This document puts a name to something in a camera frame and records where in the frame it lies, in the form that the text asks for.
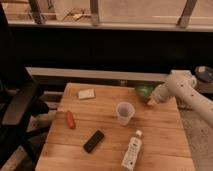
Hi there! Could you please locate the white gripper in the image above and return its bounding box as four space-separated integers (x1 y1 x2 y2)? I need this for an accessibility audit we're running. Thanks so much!
148 84 171 106

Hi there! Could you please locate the green ceramic bowl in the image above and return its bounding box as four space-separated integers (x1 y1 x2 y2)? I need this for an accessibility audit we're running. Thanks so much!
135 85 154 102

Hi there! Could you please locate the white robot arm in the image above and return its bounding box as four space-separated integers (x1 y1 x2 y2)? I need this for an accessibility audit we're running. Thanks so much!
148 71 213 128

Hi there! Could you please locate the white box on ledge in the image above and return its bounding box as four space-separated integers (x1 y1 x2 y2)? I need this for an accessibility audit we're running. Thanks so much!
171 70 192 75

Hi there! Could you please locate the clear plastic cup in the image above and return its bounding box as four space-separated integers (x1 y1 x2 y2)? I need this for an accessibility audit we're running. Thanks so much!
116 102 135 126

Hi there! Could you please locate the dark round dish on ledge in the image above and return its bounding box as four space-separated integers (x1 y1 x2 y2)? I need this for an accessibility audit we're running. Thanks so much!
195 66 213 83

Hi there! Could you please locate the white plastic bottle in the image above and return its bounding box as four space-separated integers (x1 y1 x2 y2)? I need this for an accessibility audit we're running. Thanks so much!
121 130 142 171

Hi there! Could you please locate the black remote control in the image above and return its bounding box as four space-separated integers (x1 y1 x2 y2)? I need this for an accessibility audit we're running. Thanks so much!
83 130 104 153

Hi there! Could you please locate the white sponge block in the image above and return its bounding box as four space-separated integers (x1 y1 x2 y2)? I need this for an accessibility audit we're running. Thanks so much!
78 89 95 100

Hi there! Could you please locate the black office chair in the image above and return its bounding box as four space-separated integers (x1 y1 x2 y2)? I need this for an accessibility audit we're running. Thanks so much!
0 3 50 169

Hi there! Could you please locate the grey metal ledge rail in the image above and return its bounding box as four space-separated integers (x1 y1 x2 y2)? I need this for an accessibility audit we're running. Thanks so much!
27 67 166 89

